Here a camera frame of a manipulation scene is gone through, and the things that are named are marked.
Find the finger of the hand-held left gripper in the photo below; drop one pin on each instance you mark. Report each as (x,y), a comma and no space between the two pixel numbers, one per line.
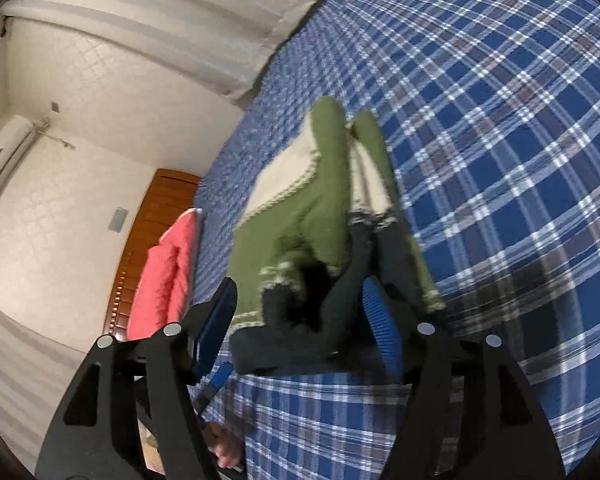
(220,377)

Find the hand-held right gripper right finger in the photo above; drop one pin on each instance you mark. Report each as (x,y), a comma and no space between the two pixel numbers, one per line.
(380,325)

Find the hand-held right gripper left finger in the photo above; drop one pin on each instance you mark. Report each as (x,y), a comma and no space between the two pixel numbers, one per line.
(215,330)

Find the navy green cream knitted sweater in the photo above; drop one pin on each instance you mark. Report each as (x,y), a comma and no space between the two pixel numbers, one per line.
(320,220)

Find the person's left hand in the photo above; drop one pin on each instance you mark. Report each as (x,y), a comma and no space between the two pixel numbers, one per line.
(225,452)

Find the red quilted pillow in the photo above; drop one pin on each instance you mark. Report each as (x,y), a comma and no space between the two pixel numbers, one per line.
(165,270)

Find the brown wooden headboard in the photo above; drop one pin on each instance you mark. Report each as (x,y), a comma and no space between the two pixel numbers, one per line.
(152,200)

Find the striped beige curtain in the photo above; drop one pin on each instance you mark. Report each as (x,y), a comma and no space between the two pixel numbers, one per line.
(15,375)
(180,15)

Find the blue plaid blanket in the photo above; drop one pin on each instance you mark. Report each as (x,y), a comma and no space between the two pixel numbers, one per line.
(505,160)

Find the air conditioner pipe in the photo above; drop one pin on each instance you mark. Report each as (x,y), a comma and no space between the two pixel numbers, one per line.
(55,137)

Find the white air conditioner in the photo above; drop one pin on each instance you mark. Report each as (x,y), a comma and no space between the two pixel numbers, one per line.
(2,165)

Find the grey wall switch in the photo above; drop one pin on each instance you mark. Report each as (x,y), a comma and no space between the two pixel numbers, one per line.
(118,220)

